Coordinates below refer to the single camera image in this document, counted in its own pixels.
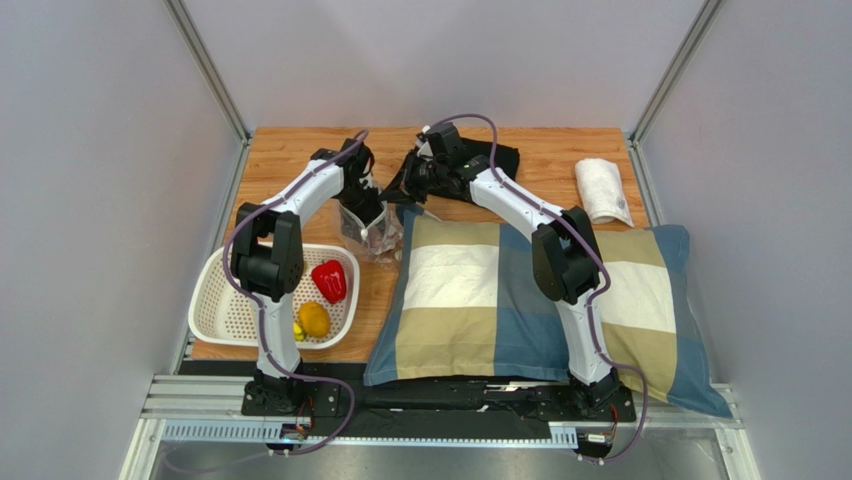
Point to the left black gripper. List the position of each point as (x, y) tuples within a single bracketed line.
[(375, 208)]

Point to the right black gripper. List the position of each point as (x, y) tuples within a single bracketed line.
[(413, 178)]

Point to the clear zip top bag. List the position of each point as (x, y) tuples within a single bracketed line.
[(377, 243)]

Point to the red fake fruit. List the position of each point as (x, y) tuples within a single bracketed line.
[(330, 279)]

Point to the orange fake mango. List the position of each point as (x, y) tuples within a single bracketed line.
[(314, 319)]

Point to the yellow fake bananas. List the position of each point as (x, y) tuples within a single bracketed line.
[(298, 332)]

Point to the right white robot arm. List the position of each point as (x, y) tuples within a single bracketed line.
[(566, 261)]

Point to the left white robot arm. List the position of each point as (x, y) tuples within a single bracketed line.
[(263, 257)]

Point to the black folded cloth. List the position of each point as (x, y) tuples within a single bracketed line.
[(467, 158)]

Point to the plaid checkered pillow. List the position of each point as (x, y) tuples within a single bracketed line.
[(466, 303)]

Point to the white perforated plastic basket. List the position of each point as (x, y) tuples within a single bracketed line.
[(219, 314)]

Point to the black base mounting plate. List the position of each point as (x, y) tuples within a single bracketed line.
[(454, 408)]

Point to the white rolled towel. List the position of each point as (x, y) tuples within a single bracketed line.
[(601, 191)]

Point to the aluminium frame rail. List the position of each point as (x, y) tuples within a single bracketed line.
[(212, 426)]

